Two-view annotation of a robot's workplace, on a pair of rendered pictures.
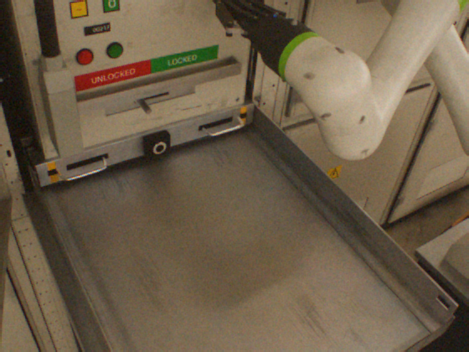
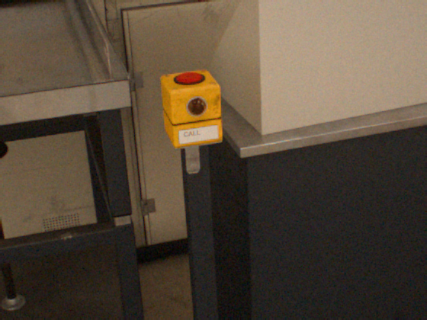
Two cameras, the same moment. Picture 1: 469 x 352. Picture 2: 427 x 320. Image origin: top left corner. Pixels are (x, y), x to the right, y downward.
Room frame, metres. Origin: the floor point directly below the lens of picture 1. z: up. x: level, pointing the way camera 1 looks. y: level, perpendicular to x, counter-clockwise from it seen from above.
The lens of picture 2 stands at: (-0.61, -1.05, 1.31)
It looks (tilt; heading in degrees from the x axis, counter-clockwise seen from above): 26 degrees down; 22
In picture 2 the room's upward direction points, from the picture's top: 3 degrees counter-clockwise
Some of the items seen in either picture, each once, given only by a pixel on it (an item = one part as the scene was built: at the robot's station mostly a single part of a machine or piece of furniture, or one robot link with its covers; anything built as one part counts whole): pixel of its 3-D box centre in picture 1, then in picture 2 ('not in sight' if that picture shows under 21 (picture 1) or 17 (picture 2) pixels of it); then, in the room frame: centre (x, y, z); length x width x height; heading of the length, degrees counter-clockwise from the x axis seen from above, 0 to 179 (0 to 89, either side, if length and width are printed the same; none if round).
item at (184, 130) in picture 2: not in sight; (191, 108); (0.40, -0.61, 0.85); 0.08 x 0.08 x 0.10; 36
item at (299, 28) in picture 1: (290, 51); not in sight; (0.75, -0.07, 1.22); 0.09 x 0.06 x 0.12; 126
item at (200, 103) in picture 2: not in sight; (197, 107); (0.37, -0.64, 0.87); 0.03 x 0.01 x 0.03; 126
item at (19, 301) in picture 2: not in sight; (12, 299); (0.61, 0.01, 0.18); 0.06 x 0.06 x 0.02
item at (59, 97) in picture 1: (59, 107); not in sight; (0.71, 0.33, 1.09); 0.08 x 0.05 x 0.17; 36
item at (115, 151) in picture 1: (150, 135); not in sight; (0.90, 0.21, 0.89); 0.54 x 0.05 x 0.06; 126
